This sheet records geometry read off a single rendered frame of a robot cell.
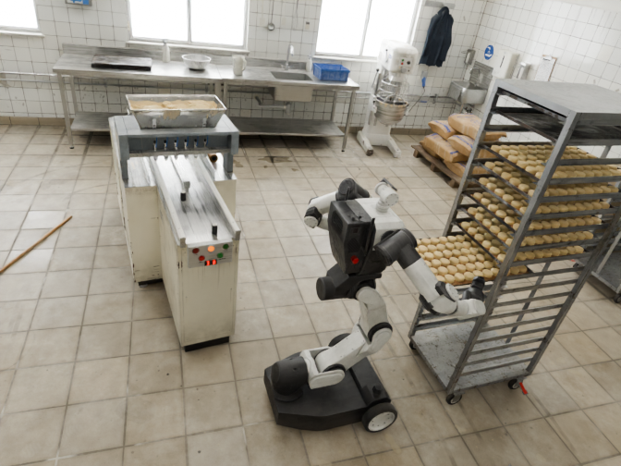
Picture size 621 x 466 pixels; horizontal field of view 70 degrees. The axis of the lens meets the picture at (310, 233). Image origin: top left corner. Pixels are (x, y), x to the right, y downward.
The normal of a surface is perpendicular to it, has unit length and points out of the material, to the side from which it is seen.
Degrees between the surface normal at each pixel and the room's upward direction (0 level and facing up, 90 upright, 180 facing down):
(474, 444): 0
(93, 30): 90
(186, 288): 90
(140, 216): 90
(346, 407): 0
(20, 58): 90
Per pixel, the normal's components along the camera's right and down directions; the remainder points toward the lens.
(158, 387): 0.13, -0.84
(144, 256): 0.41, 0.53
